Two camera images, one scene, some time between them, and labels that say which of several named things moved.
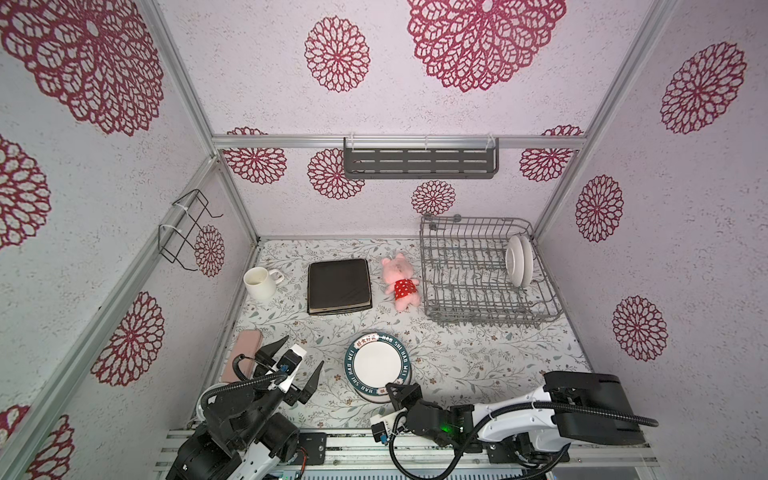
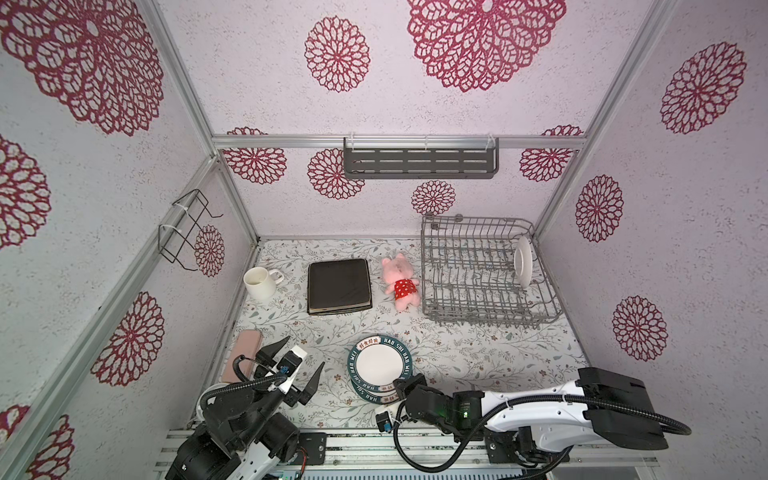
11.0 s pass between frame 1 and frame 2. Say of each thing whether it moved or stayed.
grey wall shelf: stayed
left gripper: stayed
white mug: stayed
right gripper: moved
